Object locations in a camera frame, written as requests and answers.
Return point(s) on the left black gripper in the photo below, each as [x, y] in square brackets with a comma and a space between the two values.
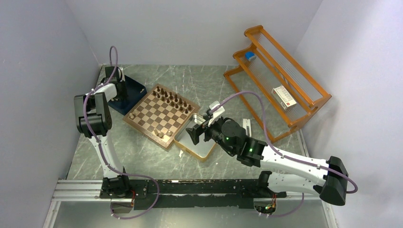
[124, 94]

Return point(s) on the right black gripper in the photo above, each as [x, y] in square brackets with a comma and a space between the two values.
[197, 129]

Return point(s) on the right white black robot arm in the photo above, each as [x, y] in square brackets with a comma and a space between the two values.
[282, 171]

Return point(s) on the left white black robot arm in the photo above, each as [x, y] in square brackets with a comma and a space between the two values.
[94, 121]

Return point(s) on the wooden chess board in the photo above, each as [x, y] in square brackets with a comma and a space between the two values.
[160, 112]

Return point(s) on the dark blue piece box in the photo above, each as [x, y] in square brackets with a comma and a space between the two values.
[136, 92]

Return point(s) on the white plastic clip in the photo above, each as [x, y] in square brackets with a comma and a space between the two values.
[247, 126]

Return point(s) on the orange wooden rack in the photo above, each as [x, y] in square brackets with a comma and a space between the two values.
[273, 67]

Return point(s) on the blue white small object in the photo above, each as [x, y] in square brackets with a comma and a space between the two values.
[250, 56]

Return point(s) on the red white card box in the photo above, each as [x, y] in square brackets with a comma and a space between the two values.
[283, 97]

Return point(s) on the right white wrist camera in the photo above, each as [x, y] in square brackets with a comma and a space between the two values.
[214, 112]

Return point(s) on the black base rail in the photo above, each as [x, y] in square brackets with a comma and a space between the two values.
[239, 193]

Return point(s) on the aluminium frame rail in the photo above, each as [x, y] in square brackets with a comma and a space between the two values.
[71, 191]

